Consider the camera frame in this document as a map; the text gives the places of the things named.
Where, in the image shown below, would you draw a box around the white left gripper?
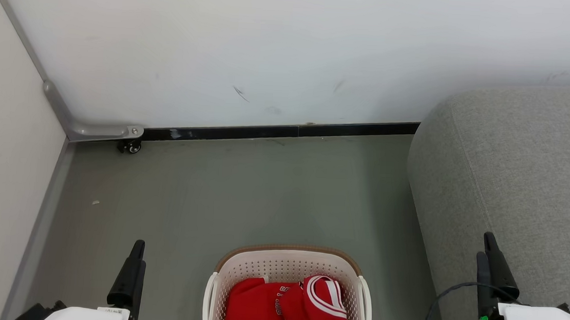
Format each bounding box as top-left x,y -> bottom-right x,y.
41,235 -> 148,320

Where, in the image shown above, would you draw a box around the red shorts with white stripes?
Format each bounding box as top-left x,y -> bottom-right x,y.
279,273 -> 358,320

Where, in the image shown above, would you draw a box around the black baseboard strip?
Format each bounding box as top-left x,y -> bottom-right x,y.
142,107 -> 420,155

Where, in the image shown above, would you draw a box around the grey metal partition frame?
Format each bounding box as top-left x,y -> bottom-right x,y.
0,0 -> 152,320

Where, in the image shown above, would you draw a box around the red jersey with number 23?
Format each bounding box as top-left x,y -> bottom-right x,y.
223,275 -> 308,320

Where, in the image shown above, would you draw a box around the cream perforated laundry basket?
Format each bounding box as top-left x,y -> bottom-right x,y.
202,240 -> 376,320

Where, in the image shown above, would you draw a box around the grey fabric sofa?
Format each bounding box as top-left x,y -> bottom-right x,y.
399,78 -> 570,320

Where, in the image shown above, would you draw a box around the black caster wheel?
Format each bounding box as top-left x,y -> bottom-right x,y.
117,139 -> 143,154

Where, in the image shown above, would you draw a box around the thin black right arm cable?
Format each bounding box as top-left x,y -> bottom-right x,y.
424,280 -> 523,320

